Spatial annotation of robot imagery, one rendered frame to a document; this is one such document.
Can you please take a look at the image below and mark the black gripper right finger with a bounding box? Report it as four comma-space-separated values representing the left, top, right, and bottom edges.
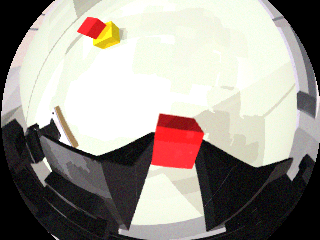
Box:
193, 139, 293, 232

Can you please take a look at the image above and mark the red cube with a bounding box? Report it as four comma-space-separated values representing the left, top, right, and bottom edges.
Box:
151, 113, 205, 169
77, 16, 107, 39

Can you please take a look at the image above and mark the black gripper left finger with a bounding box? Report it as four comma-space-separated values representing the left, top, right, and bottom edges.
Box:
40, 131, 155, 231

